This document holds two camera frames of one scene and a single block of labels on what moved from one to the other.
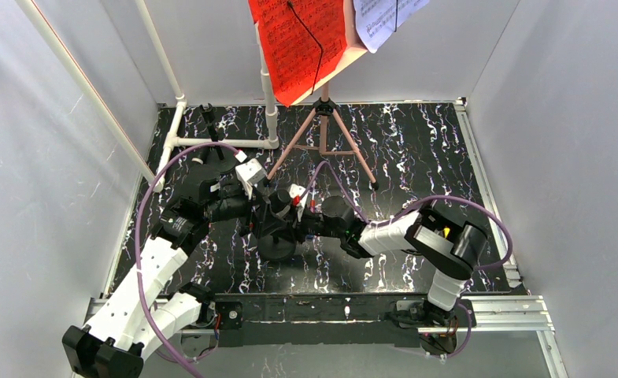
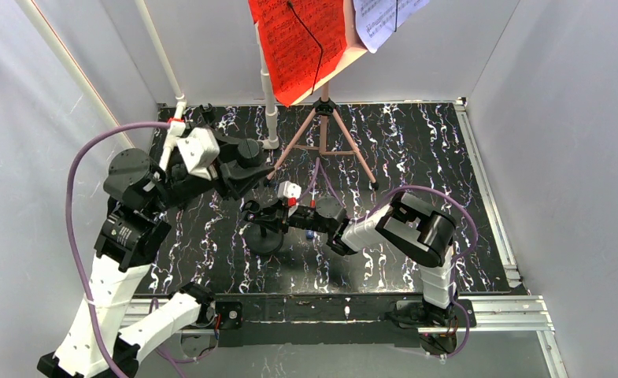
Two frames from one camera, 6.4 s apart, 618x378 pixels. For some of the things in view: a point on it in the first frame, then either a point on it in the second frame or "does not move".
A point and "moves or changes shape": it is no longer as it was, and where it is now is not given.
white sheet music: (377, 20) does not move
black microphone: (279, 201) moves or changes shape
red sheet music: (299, 38) does not move
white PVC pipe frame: (269, 138) does not move
